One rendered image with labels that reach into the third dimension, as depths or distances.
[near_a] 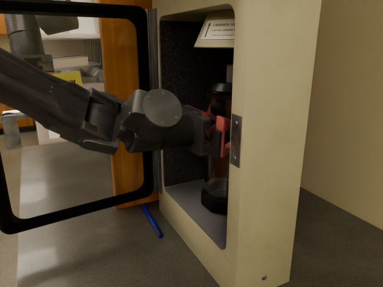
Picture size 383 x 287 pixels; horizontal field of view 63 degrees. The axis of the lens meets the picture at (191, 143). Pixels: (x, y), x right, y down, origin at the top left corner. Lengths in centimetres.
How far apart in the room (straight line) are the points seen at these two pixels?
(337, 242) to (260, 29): 48
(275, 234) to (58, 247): 42
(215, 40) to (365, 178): 51
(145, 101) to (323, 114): 56
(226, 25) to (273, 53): 11
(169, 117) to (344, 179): 56
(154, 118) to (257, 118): 13
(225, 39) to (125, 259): 42
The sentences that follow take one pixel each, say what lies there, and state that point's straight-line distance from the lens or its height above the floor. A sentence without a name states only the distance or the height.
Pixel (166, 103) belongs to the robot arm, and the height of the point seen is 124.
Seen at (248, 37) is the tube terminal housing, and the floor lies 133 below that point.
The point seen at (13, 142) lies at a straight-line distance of 60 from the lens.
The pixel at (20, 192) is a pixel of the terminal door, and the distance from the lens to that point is 65.
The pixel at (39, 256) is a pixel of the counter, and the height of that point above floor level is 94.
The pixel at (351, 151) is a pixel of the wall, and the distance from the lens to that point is 85.
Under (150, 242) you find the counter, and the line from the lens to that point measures 67.
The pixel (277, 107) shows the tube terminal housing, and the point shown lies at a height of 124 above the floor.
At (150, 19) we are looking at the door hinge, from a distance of 67.
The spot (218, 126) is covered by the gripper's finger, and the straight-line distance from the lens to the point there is 51.
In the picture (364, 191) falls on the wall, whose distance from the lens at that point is 85.
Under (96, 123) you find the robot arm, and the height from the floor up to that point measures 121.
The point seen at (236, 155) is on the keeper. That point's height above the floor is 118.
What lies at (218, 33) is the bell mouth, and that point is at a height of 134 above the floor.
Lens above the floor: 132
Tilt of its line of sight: 18 degrees down
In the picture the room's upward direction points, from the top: straight up
